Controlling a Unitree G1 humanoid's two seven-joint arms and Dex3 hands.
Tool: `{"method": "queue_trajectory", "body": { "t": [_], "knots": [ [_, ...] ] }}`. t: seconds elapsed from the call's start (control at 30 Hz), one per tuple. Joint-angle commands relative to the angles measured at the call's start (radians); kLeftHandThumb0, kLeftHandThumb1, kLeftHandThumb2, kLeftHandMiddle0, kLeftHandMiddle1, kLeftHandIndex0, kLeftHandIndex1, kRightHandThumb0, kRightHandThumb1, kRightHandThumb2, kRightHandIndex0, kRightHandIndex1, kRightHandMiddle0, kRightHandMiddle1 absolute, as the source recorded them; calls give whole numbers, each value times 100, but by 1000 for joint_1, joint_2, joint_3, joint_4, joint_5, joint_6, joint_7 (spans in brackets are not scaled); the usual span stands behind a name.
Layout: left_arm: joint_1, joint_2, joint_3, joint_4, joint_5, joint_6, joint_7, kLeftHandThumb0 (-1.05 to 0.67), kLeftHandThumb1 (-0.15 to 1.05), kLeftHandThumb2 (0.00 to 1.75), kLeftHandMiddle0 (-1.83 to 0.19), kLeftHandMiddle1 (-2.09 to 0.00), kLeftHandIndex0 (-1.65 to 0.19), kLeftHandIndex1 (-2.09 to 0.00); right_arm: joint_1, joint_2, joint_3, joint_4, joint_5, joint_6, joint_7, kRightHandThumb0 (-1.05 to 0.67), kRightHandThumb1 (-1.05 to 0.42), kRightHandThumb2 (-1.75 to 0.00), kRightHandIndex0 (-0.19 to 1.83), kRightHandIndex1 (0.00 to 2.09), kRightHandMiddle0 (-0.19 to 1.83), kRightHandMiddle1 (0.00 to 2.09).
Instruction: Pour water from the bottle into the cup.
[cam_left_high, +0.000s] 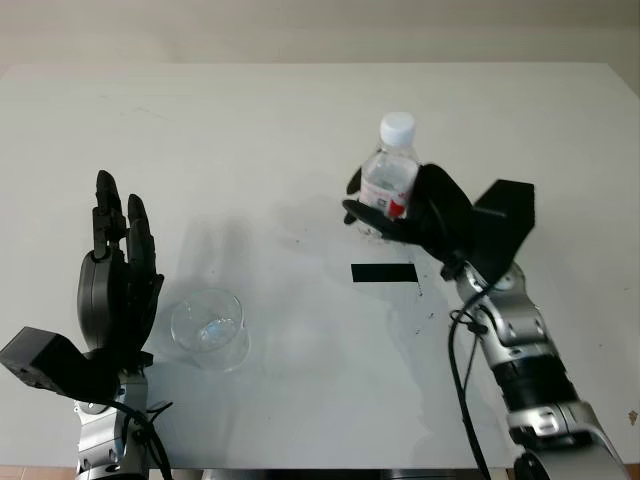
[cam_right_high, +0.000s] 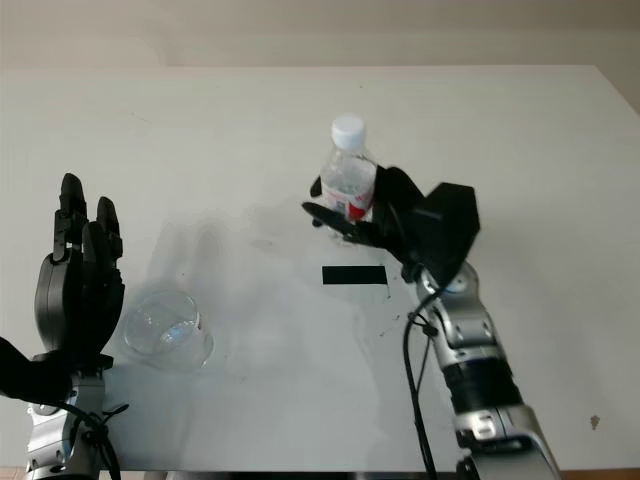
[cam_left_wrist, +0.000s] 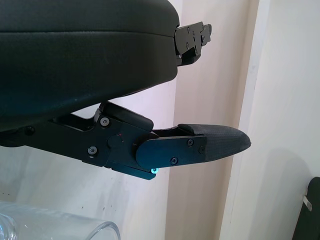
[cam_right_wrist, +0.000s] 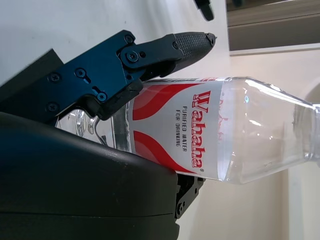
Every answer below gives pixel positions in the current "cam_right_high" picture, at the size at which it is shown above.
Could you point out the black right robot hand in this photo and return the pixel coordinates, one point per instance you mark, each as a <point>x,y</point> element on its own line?
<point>395,220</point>

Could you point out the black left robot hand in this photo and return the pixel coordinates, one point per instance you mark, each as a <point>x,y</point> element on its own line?
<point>65,300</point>

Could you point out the clear plastic water bottle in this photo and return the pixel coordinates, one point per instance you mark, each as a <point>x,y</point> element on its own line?
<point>347,175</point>

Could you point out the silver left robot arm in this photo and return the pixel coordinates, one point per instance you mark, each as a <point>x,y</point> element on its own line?
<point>47,440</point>

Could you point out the black tape strip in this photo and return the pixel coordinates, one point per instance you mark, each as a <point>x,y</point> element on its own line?
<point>355,276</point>

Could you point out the clear glass bowl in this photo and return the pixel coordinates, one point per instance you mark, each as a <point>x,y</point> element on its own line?
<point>167,330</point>

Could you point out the dark robot torso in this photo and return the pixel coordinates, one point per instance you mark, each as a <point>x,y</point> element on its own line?
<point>300,476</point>

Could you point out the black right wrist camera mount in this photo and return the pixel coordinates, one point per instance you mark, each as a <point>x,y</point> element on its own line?
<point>447,225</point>

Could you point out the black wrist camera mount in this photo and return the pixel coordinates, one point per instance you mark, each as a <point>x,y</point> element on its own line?
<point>447,225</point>
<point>30,375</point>

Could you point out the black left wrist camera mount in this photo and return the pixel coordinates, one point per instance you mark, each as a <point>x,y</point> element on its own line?
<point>30,375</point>

